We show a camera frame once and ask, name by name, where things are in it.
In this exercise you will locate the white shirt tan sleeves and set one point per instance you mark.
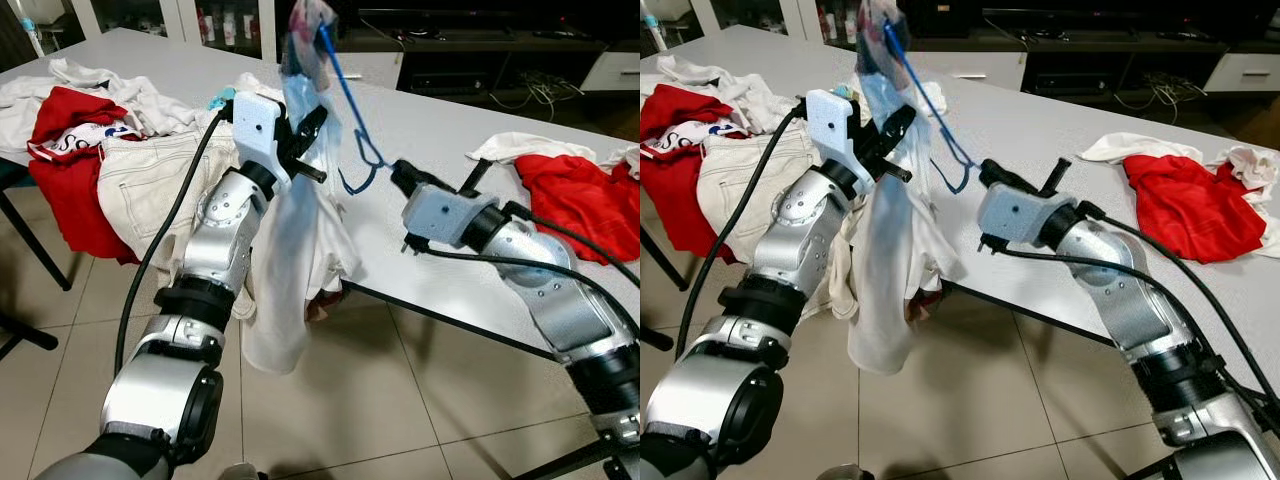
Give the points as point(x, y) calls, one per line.
point(300, 260)
point(900, 260)

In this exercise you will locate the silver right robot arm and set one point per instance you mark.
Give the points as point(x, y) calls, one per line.
point(560, 300)
point(1130, 300)

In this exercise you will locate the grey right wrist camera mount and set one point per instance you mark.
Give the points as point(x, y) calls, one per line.
point(450, 215)
point(1020, 215)

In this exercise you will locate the white spray bottle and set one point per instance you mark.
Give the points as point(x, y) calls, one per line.
point(655, 15)
point(33, 30)

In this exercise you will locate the beige jeans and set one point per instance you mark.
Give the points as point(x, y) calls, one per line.
point(745, 185)
point(150, 190)

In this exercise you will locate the white rumpled clothes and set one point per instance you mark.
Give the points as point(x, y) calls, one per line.
point(150, 105)
point(745, 95)

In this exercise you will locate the teal cloth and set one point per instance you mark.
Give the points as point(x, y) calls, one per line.
point(845, 92)
point(220, 100)

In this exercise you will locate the red jersey white print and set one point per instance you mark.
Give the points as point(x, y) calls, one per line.
point(75, 200)
point(675, 195)

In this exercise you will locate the white t-shirt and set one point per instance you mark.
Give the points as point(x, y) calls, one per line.
point(858, 82)
point(250, 82)

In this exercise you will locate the blue plastic hanger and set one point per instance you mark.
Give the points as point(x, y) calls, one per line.
point(350, 100)
point(925, 90)

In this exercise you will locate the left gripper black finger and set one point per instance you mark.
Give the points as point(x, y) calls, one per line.
point(893, 128)
point(311, 125)

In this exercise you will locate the white crumpled garment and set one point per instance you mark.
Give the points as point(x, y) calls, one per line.
point(1115, 148)
point(505, 147)

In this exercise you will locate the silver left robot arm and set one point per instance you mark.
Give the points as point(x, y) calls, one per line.
point(800, 225)
point(225, 225)

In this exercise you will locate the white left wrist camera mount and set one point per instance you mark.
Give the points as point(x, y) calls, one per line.
point(830, 125)
point(258, 130)

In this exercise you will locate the white TV cabinet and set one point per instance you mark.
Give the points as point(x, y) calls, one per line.
point(615, 72)
point(1240, 72)

